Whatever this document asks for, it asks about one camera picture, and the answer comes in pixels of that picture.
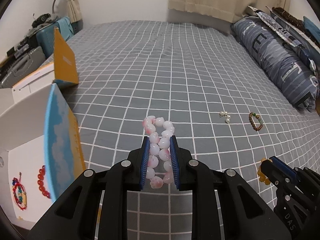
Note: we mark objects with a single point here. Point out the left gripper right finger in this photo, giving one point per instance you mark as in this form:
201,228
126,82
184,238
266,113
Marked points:
224,204

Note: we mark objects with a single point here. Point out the teal suitcase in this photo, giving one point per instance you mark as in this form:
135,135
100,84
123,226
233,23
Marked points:
45,36

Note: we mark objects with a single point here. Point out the grey white grid bedsheet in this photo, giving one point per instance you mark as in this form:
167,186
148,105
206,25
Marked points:
186,74

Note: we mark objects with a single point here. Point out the white yellow blue cardboard box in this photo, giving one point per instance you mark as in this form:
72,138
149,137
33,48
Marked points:
41,153

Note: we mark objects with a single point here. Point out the blue patterned folded quilt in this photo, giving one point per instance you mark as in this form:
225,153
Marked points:
280,63

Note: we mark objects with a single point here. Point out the dark clutter on suitcases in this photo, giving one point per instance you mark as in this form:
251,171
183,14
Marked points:
44,19

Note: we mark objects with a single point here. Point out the grey suitcase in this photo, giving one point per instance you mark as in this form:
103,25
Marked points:
16,69

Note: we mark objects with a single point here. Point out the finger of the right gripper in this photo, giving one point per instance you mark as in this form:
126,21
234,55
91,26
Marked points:
287,171

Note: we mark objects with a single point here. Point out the blue patterned pillow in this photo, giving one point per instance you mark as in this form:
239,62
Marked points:
298,41

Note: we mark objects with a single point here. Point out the white pearl earrings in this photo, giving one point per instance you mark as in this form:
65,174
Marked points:
226,116

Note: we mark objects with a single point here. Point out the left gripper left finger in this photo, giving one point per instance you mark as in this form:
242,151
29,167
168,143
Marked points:
94,206

